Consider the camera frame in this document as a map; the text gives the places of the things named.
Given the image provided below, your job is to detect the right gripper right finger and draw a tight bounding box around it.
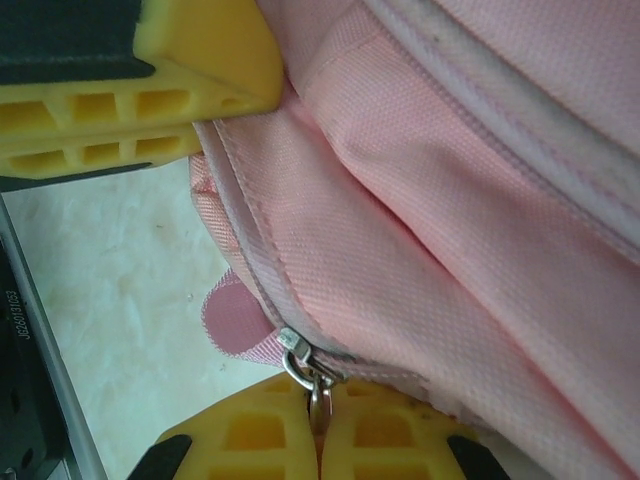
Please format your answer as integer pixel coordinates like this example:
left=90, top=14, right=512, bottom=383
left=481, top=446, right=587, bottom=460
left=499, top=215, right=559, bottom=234
left=323, top=380, right=507, bottom=480

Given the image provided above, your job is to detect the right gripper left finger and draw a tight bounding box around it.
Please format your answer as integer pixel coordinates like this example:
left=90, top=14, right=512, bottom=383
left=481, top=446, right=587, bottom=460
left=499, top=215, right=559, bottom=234
left=127, top=374, right=322, bottom=480

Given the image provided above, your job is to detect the pink backpack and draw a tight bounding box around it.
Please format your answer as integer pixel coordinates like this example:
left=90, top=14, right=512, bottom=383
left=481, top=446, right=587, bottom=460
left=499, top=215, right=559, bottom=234
left=188, top=0, right=640, bottom=480

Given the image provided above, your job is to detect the aluminium mounting rail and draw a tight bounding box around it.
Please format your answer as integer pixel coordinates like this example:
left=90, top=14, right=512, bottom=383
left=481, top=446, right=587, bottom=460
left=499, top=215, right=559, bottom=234
left=0, top=192, right=109, bottom=480

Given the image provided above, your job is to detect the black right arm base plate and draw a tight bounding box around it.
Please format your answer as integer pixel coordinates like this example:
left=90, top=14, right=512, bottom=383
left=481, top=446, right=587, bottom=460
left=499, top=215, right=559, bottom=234
left=0, top=244, right=69, bottom=480

